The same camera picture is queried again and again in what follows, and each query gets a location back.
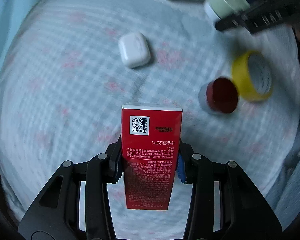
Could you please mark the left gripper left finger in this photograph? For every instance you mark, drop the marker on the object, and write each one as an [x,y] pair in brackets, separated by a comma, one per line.
[74,204]

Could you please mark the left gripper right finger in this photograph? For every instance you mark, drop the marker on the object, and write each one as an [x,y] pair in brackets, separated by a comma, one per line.
[225,203]

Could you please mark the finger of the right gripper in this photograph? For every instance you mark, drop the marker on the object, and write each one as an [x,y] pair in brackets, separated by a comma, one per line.
[262,15]

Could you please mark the pale green lid jar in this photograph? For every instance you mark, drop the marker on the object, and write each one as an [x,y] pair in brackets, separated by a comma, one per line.
[220,9]

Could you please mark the yellow tape roll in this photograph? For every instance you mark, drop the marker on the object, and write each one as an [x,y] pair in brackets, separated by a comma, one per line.
[251,74]

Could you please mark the red lid small jar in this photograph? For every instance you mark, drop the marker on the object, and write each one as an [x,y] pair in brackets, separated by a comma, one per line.
[219,96]

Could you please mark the red carton box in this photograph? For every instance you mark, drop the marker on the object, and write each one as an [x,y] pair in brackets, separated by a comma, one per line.
[150,138]

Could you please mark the white earbuds case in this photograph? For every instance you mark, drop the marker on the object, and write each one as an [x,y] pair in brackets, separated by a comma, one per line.
[134,50]

